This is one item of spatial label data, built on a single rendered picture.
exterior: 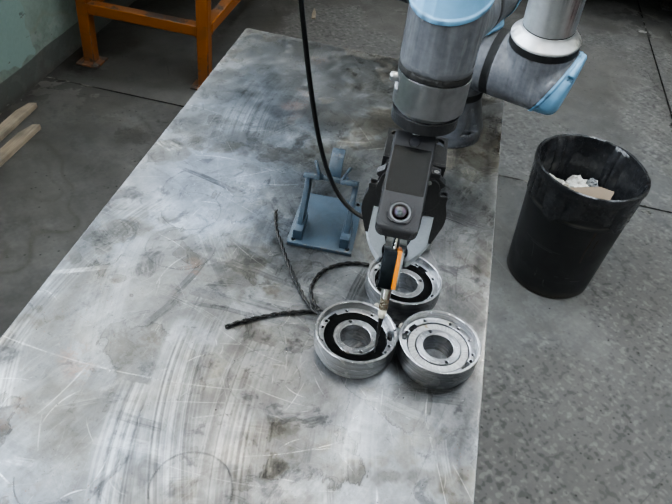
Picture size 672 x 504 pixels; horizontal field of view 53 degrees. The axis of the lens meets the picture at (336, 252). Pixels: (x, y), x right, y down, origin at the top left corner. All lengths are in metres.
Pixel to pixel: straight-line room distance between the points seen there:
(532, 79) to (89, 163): 1.78
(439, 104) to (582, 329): 1.60
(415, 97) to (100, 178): 1.93
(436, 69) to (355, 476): 0.44
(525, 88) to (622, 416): 1.12
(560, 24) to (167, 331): 0.75
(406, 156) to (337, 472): 0.36
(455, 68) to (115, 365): 0.53
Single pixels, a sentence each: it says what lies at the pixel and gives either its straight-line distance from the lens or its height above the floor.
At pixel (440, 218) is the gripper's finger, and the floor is 1.01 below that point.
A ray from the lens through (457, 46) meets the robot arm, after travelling 0.66.
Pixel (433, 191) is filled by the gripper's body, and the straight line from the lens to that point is 0.75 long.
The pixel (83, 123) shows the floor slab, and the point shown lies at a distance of 2.82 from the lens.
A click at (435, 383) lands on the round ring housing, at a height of 0.82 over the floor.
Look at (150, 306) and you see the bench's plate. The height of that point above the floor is 0.80.
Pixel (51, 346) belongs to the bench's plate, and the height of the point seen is 0.80.
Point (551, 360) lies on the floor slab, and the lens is 2.09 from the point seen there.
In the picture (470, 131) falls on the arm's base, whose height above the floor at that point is 0.83.
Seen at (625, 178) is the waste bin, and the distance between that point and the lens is 2.26.
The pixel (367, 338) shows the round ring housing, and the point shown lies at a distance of 0.89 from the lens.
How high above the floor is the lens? 1.49
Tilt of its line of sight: 42 degrees down
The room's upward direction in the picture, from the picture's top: 8 degrees clockwise
